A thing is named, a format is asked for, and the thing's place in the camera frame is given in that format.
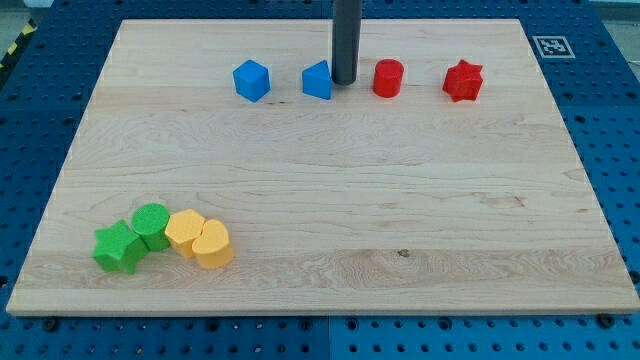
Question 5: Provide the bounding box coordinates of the blue triangle block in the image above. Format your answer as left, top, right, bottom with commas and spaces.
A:
302, 60, 332, 100

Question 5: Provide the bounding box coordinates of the light wooden board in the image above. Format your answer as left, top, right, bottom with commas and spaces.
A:
7, 19, 639, 317

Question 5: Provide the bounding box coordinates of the blue cube block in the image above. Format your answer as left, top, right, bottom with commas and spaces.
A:
233, 60, 271, 102

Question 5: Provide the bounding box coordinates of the red cylinder block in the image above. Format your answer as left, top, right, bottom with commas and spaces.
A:
372, 59, 404, 98

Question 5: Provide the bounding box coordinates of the yellow heart block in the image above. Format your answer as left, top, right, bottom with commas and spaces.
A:
192, 219, 235, 269

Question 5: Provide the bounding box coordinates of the yellow hexagon block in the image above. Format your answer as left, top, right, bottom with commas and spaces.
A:
165, 209, 205, 258

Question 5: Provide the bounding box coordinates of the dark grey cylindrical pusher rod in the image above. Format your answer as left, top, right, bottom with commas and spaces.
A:
331, 0, 363, 86

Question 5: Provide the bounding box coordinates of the red star block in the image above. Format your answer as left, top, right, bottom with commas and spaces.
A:
442, 59, 483, 102

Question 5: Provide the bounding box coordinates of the green cylinder block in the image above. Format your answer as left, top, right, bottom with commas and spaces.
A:
131, 203, 170, 251

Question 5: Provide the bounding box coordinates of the green star block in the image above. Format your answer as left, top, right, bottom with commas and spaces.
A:
92, 219, 149, 274

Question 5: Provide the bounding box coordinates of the white fiducial marker tag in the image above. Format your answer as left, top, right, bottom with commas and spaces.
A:
532, 35, 575, 59

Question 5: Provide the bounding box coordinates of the black bolt front left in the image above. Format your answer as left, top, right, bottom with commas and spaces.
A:
42, 317, 59, 333

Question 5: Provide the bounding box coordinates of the black bolt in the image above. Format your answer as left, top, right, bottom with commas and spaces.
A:
42, 317, 59, 333
596, 313, 615, 329

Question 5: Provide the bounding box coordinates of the black bolt front right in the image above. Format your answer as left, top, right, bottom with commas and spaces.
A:
596, 313, 615, 329

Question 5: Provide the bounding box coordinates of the yellow black hazard tape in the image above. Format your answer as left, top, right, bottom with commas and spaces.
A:
1, 18, 37, 71

